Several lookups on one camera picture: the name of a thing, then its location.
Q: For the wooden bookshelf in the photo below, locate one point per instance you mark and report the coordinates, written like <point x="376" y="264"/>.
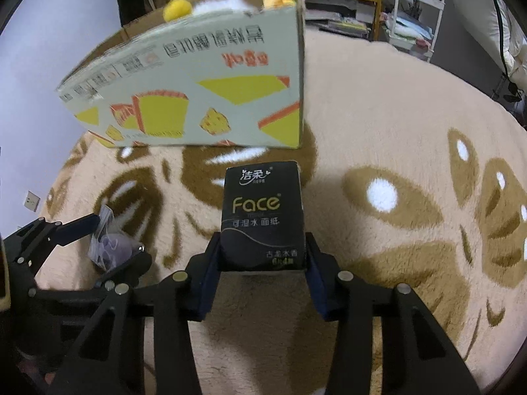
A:
<point x="376" y="8"/>

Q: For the pile of magazines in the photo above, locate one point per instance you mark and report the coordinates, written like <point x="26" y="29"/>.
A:
<point x="341" y="22"/>

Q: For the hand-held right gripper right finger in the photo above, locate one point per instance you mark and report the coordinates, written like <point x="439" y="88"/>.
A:
<point x="323" y="288"/>

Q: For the white wall socket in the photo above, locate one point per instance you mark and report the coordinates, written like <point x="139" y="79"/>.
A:
<point x="31" y="200"/>

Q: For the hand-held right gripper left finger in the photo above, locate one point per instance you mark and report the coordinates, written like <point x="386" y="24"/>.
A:
<point x="206" y="288"/>

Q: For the black hanging garment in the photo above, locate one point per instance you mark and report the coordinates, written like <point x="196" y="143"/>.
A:
<point x="131" y="4"/>

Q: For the black tissue pack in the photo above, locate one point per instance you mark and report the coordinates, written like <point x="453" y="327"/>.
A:
<point x="259" y="214"/>

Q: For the yellow plush toy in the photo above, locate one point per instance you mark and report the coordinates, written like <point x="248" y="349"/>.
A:
<point x="177" y="10"/>

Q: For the white utility cart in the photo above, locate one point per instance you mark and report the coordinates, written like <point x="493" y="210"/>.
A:
<point x="438" y="20"/>

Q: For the printed cardboard box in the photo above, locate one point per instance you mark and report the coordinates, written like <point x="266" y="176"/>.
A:
<point x="206" y="70"/>

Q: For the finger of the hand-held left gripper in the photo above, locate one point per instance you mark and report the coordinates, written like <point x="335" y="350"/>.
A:
<point x="61" y="232"/>
<point x="131" y="267"/>

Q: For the small clear plastic bag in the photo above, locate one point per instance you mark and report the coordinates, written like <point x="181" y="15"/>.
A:
<point x="109" y="247"/>

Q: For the white folded duvet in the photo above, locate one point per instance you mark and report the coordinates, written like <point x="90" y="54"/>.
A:
<point x="494" y="16"/>

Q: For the beige patterned blanket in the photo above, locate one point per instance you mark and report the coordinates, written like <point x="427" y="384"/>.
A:
<point x="370" y="111"/>

